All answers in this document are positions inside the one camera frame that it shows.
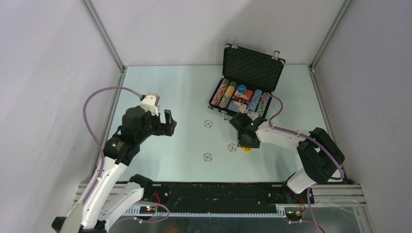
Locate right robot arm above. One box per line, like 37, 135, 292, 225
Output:
229, 112, 344, 203

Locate white poker chip front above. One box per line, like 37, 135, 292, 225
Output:
203, 153, 213, 162

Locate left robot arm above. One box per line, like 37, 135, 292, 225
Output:
51, 93, 176, 233

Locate red card deck in case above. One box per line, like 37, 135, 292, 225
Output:
232, 89, 254, 103

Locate yellow big blind button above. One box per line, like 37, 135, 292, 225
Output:
242, 147, 252, 152

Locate black poker set case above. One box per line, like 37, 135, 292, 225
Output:
207, 40, 286, 116

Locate blue dealer button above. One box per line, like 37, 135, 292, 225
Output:
237, 85, 247, 94

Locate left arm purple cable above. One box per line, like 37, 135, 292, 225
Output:
83, 86, 171, 224

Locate light blue chip stack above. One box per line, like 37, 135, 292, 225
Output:
247, 89, 263, 112

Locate white poker chip near deck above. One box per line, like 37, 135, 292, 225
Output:
204, 120, 213, 128

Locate white poker chip by die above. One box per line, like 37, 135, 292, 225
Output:
228, 143, 237, 152

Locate grey poker chip stack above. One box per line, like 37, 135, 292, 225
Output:
219, 81, 237, 108

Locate red poker chip stack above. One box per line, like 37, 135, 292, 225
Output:
211, 79, 229, 105

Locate blue playing card deck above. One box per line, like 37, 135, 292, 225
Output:
227, 100, 249, 113

